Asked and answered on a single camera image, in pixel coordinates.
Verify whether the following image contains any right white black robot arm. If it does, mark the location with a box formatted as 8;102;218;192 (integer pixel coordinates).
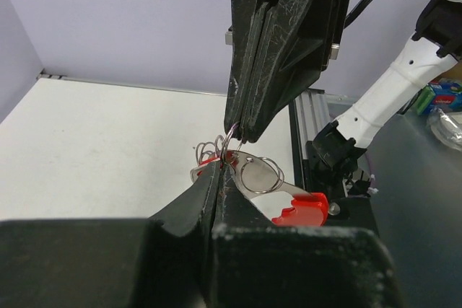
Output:
224;0;461;192

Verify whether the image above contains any aluminium frame rail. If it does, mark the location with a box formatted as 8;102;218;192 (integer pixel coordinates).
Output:
288;89;352;167

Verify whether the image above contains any clear plastic bag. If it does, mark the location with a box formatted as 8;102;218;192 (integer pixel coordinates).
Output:
427;107;461;151

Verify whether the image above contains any red round key tag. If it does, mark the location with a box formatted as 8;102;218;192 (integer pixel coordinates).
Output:
189;151;329;228

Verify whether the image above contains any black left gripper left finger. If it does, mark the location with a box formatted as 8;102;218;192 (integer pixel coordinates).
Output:
149;161;221;238

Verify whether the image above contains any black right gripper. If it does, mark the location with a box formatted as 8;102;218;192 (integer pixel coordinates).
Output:
224;0;349;143

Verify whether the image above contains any green product box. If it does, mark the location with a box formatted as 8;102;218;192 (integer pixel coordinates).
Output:
414;78;461;115

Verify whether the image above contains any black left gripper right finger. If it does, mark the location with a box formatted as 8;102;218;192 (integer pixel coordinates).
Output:
216;166;273;229

